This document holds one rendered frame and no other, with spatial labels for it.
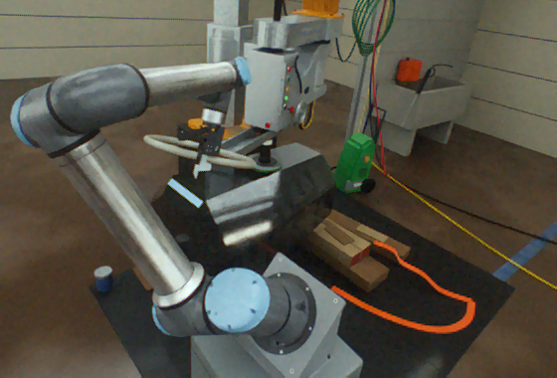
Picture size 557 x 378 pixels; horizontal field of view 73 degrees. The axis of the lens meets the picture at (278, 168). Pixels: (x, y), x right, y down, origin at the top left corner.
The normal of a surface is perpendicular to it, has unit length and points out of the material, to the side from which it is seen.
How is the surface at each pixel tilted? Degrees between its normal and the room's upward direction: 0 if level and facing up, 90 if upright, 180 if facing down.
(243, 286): 44
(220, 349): 0
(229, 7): 90
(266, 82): 90
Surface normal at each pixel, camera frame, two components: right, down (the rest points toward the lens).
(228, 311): -0.37, -0.44
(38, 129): -0.18, 0.56
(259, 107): -0.42, 0.37
